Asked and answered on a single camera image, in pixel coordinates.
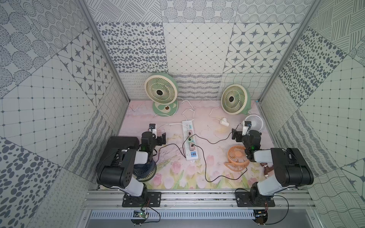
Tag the aluminium rail frame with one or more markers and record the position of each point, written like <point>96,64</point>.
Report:
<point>199,199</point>

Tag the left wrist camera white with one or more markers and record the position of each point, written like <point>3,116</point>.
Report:
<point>153,129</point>

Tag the right controller board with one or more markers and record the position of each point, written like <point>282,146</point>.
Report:
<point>261,217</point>

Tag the green cream desk fan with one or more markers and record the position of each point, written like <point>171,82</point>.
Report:
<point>235,100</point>

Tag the large green fan with face base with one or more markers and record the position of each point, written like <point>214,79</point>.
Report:
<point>162,89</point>

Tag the small white desk fan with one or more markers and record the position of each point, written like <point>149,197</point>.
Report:
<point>256,121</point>

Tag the left controller board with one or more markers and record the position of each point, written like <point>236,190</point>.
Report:
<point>139,217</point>

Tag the orange handheld fan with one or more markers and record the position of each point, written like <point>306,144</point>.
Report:
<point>237,159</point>

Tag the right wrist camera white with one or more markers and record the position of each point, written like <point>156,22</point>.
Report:
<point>246,127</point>

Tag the controller board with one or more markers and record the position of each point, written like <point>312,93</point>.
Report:
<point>139,217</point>
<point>261,217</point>

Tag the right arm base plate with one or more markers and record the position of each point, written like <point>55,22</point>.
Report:
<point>254,199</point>

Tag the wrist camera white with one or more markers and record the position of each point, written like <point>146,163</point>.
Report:
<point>246,127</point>
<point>153,129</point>

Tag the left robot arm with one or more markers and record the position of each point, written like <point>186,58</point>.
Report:
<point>127,163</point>

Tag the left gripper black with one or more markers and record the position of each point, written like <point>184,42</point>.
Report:
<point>159,138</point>

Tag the dark blue desk fan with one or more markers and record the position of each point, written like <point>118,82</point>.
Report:
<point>145,172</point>

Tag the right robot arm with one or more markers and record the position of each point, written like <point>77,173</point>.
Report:
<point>290,168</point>

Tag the white plug adapter on table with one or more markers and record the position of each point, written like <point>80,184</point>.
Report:
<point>224,122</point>

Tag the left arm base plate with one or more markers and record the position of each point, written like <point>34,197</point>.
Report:
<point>149,199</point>

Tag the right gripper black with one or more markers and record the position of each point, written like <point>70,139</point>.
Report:
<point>239,134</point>

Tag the black box at left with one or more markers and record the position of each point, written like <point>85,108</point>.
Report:
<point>121,142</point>

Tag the white power strip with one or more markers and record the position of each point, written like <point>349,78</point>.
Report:
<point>191,156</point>

